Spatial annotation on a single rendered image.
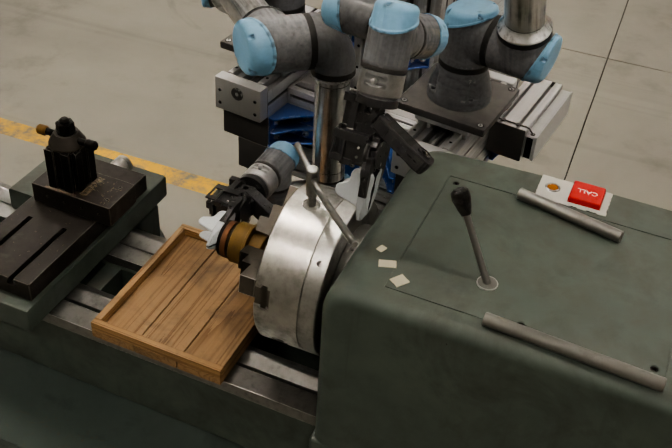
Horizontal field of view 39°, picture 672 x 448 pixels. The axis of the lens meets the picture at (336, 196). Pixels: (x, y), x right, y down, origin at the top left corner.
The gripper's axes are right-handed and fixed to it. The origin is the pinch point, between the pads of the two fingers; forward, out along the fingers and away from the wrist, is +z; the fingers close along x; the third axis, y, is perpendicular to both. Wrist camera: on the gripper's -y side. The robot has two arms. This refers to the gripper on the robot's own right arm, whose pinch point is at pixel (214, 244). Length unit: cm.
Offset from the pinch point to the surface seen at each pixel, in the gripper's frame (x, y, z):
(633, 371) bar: 19, -81, 15
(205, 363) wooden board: -17.7, -5.8, 14.0
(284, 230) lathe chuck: 13.4, -17.5, 4.2
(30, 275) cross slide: -11.2, 34.8, 14.8
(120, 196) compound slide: -6.2, 30.1, -10.5
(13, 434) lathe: -54, 40, 24
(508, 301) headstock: 17, -59, 7
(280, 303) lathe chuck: 3.2, -20.7, 11.7
